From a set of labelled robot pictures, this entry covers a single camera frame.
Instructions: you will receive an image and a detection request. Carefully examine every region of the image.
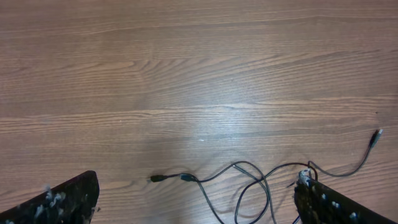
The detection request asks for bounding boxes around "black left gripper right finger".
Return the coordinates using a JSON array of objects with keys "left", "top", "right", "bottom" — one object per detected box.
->
[{"left": 294, "top": 169, "right": 395, "bottom": 224}]

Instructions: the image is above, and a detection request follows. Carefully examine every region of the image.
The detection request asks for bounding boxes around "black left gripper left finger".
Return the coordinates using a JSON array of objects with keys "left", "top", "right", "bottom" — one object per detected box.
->
[{"left": 1, "top": 170, "right": 100, "bottom": 224}]

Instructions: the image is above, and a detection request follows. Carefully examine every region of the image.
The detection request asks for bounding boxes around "black USB cable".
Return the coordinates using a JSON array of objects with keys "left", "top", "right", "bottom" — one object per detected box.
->
[
  {"left": 233, "top": 129, "right": 384, "bottom": 224},
  {"left": 150, "top": 161, "right": 318, "bottom": 224}
]

